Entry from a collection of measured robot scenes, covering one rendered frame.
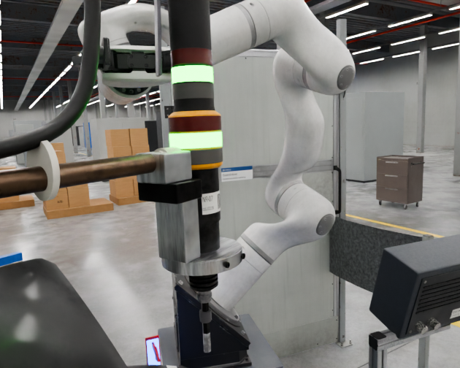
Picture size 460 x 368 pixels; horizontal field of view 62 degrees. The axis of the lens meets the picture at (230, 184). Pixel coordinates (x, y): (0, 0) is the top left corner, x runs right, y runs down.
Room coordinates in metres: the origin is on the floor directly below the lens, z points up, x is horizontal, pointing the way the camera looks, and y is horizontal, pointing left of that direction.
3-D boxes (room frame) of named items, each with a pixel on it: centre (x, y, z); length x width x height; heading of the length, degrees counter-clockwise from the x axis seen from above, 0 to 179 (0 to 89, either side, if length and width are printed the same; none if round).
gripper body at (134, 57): (0.60, 0.14, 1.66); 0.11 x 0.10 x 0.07; 21
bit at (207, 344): (0.32, 0.03, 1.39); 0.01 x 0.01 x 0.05
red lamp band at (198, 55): (0.32, 0.03, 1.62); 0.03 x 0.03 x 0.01
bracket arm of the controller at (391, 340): (0.89, -0.43, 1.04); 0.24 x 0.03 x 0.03; 111
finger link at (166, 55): (0.57, 0.09, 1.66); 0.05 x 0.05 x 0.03; 18
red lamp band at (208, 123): (0.32, 0.03, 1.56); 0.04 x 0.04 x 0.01
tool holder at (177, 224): (0.31, 0.03, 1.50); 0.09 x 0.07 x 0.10; 146
